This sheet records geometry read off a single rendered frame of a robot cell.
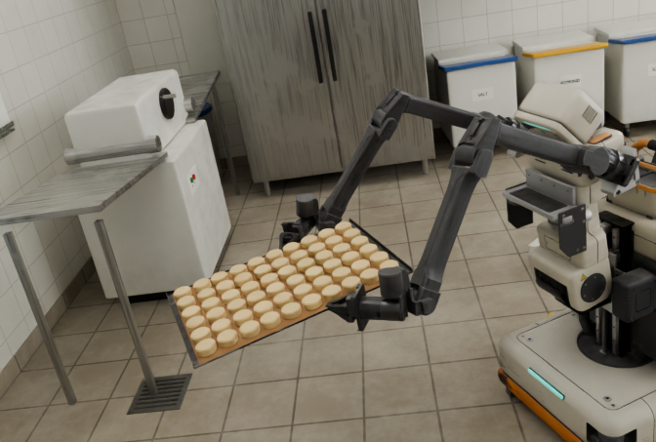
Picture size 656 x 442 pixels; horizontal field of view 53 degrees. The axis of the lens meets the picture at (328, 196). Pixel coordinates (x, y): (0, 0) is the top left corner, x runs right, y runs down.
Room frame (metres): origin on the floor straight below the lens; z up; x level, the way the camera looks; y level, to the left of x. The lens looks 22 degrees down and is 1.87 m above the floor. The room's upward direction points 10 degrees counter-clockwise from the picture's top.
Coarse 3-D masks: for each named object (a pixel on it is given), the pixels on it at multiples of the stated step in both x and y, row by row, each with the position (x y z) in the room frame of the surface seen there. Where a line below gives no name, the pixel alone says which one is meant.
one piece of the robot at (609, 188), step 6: (624, 150) 1.70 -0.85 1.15; (630, 150) 1.69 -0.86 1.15; (636, 156) 1.68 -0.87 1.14; (636, 168) 1.67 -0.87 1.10; (636, 174) 1.67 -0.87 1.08; (636, 180) 1.68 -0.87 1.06; (606, 186) 1.68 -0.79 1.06; (612, 186) 1.66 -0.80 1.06; (618, 186) 1.65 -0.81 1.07; (630, 186) 1.67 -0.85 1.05; (606, 192) 1.67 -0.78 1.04; (612, 192) 1.65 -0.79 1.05; (618, 192) 1.65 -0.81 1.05
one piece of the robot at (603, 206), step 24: (648, 144) 2.09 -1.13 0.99; (600, 216) 1.99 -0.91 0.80; (624, 216) 1.95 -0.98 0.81; (624, 240) 1.89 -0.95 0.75; (648, 240) 1.84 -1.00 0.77; (624, 264) 1.89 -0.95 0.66; (648, 264) 1.84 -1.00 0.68; (600, 312) 1.98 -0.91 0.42; (600, 336) 1.98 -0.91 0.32; (624, 336) 1.90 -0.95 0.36; (648, 336) 1.83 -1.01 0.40
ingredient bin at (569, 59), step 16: (560, 32) 5.27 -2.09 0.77; (576, 32) 5.17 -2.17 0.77; (528, 48) 4.97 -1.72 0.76; (544, 48) 4.95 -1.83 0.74; (560, 48) 4.80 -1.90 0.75; (576, 48) 4.65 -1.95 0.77; (592, 48) 4.64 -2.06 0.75; (528, 64) 4.85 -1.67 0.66; (544, 64) 4.70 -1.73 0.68; (560, 64) 4.69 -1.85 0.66; (576, 64) 4.68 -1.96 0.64; (592, 64) 4.67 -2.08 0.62; (528, 80) 4.87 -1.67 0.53; (544, 80) 4.70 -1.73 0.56; (560, 80) 4.69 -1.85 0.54; (576, 80) 4.68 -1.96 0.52; (592, 80) 4.67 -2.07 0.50; (592, 96) 4.67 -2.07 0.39
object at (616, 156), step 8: (616, 152) 1.67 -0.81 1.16; (616, 160) 1.65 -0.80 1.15; (624, 160) 1.65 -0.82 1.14; (632, 160) 1.65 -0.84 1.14; (608, 168) 1.64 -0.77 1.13; (616, 168) 1.64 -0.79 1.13; (624, 168) 1.64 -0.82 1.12; (632, 168) 1.63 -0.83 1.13; (600, 176) 1.67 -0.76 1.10; (608, 176) 1.65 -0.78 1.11; (616, 176) 1.65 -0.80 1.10; (624, 176) 1.64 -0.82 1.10; (632, 176) 1.63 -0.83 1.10; (624, 184) 1.62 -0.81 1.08
